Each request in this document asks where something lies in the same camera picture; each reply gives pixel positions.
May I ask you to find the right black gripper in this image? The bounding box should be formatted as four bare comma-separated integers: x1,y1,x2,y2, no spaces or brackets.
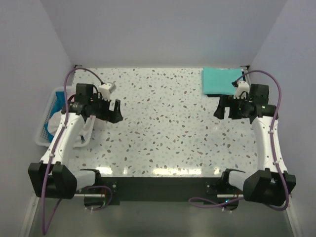
213,95,252,120

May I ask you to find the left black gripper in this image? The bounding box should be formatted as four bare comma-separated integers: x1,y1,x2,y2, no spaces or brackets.
88,93,122,123

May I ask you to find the white t shirt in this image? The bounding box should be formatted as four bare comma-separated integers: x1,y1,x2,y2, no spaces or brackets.
44,110,108,148

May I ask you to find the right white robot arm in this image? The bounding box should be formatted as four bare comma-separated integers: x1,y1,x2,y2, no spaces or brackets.
214,81,296,209

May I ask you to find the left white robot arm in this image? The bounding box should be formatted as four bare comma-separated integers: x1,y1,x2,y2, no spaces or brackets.
28,82,123,199

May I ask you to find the folded black t shirt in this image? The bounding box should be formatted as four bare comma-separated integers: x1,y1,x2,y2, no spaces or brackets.
207,94,222,97

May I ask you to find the folded teal t shirt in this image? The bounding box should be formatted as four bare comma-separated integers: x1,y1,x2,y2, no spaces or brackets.
201,67,242,95

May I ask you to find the blue t shirt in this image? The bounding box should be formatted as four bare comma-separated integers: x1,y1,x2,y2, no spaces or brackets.
44,91,65,142

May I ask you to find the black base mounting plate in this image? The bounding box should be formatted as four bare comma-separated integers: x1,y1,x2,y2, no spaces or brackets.
77,177,243,210

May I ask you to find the white plastic basket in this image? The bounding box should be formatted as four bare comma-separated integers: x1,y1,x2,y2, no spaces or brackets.
35,86,64,147

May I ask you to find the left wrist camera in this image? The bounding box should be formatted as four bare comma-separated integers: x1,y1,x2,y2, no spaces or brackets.
98,82,116,97

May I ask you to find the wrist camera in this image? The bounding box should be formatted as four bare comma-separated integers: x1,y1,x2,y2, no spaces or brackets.
232,80,250,99
98,82,116,97

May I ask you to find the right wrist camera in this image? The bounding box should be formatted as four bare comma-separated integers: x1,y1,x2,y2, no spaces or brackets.
232,80,250,99

